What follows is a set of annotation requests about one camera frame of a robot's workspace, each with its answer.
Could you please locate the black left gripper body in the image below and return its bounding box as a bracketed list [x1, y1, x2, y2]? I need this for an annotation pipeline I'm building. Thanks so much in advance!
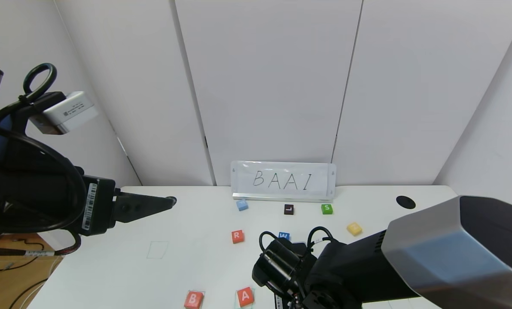
[2, 166, 116, 236]

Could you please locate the orange letter B block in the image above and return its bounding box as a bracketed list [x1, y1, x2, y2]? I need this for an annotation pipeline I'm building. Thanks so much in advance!
[184, 291, 205, 309]

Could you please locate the orange letter A block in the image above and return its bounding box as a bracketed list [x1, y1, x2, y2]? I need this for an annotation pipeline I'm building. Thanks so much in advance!
[237, 287, 255, 308]

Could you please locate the BAAI sign in acrylic holder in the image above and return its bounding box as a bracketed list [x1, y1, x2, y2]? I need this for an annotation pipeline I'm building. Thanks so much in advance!
[230, 161, 337, 202]

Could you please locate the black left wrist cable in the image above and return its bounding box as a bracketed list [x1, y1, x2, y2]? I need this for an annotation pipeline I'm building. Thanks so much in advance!
[0, 63, 88, 234]

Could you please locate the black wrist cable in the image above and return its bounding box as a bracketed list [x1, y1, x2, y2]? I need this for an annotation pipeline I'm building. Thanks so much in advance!
[258, 226, 335, 258]
[0, 63, 88, 234]

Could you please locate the braided left arm cable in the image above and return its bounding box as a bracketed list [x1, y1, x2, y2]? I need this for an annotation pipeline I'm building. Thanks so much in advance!
[0, 232, 82, 258]

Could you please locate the black floor cable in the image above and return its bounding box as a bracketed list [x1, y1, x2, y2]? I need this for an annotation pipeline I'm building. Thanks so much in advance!
[9, 279, 49, 309]

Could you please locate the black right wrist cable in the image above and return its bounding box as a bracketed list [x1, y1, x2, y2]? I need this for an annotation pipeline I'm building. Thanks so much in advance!
[258, 226, 335, 258]

